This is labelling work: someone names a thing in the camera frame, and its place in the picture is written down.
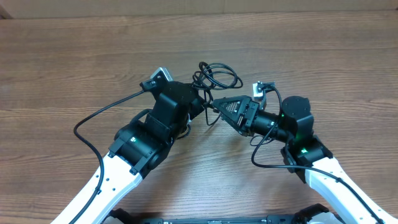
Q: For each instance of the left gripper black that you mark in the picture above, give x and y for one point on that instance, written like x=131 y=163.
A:
x=196 y=104

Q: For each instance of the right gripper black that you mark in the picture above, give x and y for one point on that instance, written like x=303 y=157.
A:
x=247 y=116

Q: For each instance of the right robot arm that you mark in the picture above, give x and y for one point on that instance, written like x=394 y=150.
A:
x=304 y=154

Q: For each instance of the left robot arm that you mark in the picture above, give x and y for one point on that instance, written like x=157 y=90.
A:
x=138 y=148

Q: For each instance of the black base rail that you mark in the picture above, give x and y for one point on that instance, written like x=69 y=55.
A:
x=313 y=214

